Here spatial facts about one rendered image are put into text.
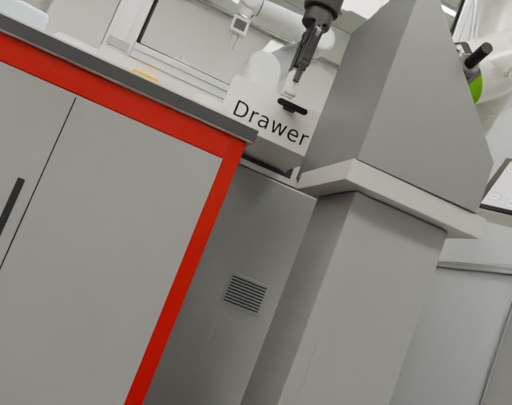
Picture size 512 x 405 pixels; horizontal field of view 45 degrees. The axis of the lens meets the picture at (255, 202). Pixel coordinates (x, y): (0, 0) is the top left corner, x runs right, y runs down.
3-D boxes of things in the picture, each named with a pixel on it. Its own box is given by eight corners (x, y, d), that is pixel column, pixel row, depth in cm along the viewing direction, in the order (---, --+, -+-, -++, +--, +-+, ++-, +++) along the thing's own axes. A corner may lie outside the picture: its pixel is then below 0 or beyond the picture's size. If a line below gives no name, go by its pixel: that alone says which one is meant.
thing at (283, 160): (323, 160, 146) (332, 137, 147) (225, 115, 140) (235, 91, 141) (275, 174, 185) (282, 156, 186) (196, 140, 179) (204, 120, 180)
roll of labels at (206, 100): (184, 108, 117) (191, 90, 118) (187, 118, 124) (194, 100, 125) (218, 121, 117) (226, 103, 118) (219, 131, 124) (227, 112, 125)
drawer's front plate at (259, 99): (329, 168, 144) (346, 125, 146) (217, 116, 138) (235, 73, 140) (327, 169, 146) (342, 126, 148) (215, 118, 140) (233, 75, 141)
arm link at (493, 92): (452, 130, 132) (525, 104, 136) (478, 82, 118) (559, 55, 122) (421, 85, 137) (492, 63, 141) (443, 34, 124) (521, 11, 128)
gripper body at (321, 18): (301, 12, 161) (288, 43, 159) (313, 0, 153) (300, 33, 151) (326, 25, 162) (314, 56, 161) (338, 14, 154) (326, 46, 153)
